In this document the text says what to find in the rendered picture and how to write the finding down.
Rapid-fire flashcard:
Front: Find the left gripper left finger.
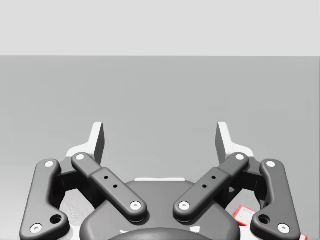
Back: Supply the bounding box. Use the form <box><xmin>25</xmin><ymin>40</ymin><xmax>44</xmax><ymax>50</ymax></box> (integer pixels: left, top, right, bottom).
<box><xmin>19</xmin><ymin>121</ymin><xmax>148</xmax><ymax>240</ymax></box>

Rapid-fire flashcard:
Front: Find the red and white carton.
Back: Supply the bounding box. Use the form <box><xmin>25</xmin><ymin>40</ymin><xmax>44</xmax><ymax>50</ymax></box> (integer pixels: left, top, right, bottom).
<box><xmin>232</xmin><ymin>204</ymin><xmax>308</xmax><ymax>240</ymax></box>

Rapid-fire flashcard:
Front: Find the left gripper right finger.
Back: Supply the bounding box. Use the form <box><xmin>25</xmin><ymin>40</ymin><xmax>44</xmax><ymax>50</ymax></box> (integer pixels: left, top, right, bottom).
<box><xmin>172</xmin><ymin>121</ymin><xmax>301</xmax><ymax>240</ymax></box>

